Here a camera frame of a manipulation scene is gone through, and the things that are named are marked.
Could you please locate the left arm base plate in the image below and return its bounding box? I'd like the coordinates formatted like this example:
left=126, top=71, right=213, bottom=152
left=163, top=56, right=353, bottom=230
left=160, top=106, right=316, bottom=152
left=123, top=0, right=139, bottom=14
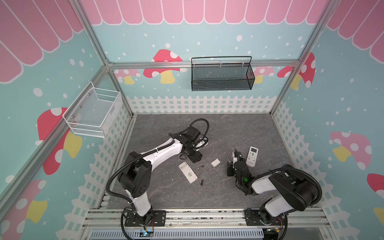
left=124, top=210, right=167, bottom=227

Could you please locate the white battery cover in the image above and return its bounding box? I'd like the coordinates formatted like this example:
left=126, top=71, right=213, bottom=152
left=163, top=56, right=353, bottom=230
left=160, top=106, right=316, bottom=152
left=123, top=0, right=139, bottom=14
left=211, top=159, right=221, bottom=167

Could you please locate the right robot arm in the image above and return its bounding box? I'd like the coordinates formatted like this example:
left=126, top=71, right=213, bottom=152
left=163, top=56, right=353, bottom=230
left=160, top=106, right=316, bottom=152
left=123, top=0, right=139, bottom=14
left=227, top=152, right=323, bottom=226

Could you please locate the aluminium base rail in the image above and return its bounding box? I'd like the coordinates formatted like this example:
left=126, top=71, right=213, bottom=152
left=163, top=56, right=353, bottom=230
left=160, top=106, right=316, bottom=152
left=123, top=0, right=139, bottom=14
left=78, top=208, right=336, bottom=240

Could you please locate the black mesh wall basket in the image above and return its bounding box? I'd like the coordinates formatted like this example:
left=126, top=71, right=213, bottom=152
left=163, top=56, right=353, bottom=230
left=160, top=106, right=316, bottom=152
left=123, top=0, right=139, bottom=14
left=191, top=56, right=256, bottom=92

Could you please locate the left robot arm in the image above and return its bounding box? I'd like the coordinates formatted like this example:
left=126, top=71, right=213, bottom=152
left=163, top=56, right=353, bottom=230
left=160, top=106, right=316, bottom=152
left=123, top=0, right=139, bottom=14
left=106, top=118, right=210, bottom=226

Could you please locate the white mesh wall basket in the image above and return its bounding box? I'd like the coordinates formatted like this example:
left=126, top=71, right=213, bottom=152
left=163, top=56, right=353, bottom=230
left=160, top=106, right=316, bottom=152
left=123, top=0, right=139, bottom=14
left=63, top=82, right=123, bottom=138

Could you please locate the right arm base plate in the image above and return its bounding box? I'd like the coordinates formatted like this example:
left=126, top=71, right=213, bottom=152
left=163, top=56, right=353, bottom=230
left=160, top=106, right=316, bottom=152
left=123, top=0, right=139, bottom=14
left=244, top=209, right=285, bottom=226

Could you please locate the white remote control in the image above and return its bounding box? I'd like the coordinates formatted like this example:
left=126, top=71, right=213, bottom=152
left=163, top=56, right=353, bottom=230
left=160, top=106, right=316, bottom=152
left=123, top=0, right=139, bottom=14
left=179, top=162, right=198, bottom=184
left=246, top=146, right=259, bottom=168

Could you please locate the white slotted cable duct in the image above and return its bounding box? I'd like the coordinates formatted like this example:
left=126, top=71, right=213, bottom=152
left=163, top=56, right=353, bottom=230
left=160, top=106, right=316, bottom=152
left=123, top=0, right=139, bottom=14
left=89, top=229, right=265, bottom=240

